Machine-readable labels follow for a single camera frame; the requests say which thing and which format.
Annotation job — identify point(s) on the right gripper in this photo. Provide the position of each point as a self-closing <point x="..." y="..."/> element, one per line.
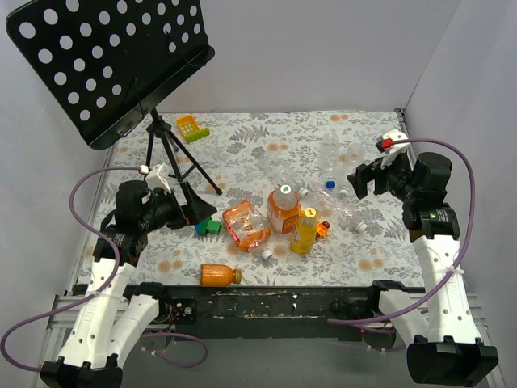
<point x="371" y="180"/>

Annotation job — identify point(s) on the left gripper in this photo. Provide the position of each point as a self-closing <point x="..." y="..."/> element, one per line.
<point x="185" y="208"/>

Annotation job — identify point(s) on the crushed orange label bottle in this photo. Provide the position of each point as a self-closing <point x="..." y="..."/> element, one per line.
<point x="249" y="229"/>

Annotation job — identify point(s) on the orange juice bottle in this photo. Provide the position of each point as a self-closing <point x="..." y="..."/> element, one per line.
<point x="216" y="275"/>

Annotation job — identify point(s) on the gold bottle cap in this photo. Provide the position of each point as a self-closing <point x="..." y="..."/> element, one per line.
<point x="237" y="276"/>

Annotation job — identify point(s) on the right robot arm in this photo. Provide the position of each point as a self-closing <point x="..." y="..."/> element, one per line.
<point x="444" y="346"/>

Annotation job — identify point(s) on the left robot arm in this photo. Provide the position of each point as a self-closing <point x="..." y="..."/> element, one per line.
<point x="100" y="341"/>

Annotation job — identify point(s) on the clear bottle white cap right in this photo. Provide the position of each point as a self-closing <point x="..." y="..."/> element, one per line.
<point x="349" y="159"/>

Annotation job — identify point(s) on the clear bottle white cap lower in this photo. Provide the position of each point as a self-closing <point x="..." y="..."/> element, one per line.
<point x="342" y="212"/>

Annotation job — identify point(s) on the clear bottle blue cap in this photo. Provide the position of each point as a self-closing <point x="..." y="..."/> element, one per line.
<point x="329" y="152"/>

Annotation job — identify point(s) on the upright orange label bottle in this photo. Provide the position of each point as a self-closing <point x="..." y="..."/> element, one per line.
<point x="283" y="209"/>

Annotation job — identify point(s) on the yellow juice bottle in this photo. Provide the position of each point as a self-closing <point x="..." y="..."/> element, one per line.
<point x="304" y="234"/>

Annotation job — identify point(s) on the green blue toy block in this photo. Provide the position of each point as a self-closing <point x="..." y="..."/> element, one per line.
<point x="208" y="226"/>

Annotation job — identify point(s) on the floral patterned table mat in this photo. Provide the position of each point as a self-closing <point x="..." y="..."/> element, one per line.
<point x="229" y="157"/>

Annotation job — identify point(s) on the black perforated music stand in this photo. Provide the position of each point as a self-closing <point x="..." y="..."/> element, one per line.
<point x="110" y="63"/>

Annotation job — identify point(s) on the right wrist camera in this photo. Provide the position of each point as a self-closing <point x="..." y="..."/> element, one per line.
<point x="391" y="144"/>

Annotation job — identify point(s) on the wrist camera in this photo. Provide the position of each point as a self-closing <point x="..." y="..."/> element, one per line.
<point x="391" y="144"/>
<point x="157" y="178"/>

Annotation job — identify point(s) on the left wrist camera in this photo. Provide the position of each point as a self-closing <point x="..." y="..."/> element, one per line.
<point x="157" y="178"/>

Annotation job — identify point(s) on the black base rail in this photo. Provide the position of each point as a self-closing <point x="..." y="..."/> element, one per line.
<point x="260" y="312"/>

